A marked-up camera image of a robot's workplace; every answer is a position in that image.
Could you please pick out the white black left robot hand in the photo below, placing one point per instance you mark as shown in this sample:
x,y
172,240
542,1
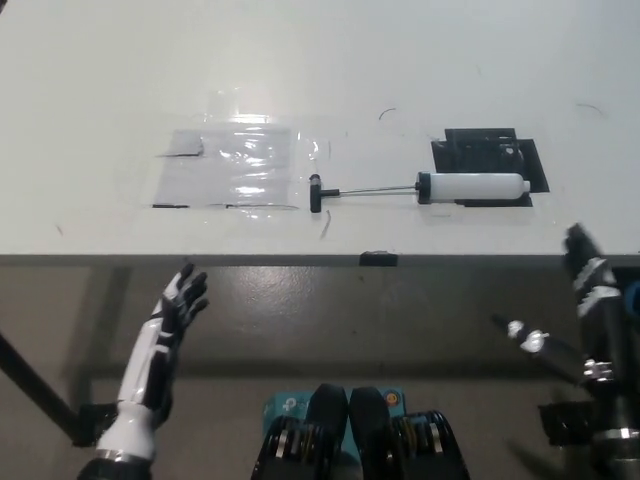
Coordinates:
x,y
145,360

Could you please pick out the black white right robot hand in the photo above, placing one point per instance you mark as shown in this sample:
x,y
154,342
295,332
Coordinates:
x,y
595,295

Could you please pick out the black floor tape square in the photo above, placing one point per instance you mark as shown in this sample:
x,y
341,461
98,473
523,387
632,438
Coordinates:
x,y
565,422
102,422

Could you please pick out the black tape patch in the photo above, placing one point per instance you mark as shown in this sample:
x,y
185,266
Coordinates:
x,y
475,147

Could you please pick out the teal TP-Link box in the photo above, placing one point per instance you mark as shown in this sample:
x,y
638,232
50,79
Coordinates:
x,y
287,407

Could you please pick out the small black tape strip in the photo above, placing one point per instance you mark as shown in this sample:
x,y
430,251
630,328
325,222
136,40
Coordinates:
x,y
378,258

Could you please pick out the black diagonal pole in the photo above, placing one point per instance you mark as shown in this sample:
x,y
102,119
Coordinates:
x,y
35,382

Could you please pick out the black and blue object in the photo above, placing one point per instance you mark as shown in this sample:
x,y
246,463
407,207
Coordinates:
x,y
632,300

